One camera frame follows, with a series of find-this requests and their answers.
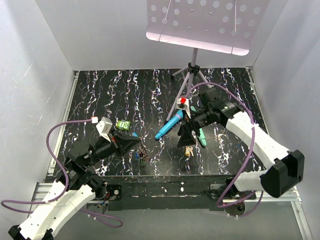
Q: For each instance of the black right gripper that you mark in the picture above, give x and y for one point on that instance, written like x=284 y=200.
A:
x=186 y=138

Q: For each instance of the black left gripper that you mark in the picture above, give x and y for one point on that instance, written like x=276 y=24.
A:
x=125 y=142

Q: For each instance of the orange capped key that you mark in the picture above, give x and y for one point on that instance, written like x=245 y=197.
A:
x=189 y=151

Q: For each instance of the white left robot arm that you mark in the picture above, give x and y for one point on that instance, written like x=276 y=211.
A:
x=75 y=185

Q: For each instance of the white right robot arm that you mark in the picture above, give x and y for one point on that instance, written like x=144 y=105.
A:
x=233 y=117

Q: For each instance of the green toy microphone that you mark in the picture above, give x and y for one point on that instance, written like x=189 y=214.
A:
x=201 y=137

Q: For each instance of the green monster key tag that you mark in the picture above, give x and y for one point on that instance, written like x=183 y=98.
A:
x=123 y=125

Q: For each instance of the pink perforated music stand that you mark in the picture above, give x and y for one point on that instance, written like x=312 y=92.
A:
x=223 y=26

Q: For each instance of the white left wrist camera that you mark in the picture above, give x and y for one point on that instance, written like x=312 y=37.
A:
x=103 y=127

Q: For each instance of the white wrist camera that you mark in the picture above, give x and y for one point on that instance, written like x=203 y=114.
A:
x=103 y=127
x=184 y=105

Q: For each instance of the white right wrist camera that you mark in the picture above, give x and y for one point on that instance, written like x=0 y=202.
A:
x=184 y=105

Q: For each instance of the black table front rail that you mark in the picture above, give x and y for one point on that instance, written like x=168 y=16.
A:
x=160 y=192

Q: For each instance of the aluminium frame left rail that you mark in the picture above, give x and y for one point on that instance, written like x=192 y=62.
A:
x=53 y=93

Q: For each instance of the aluminium frame rail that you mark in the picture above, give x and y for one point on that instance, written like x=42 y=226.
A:
x=282 y=178
x=53 y=93

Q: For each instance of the aluminium frame right rail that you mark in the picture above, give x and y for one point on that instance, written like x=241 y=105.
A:
x=282 y=178

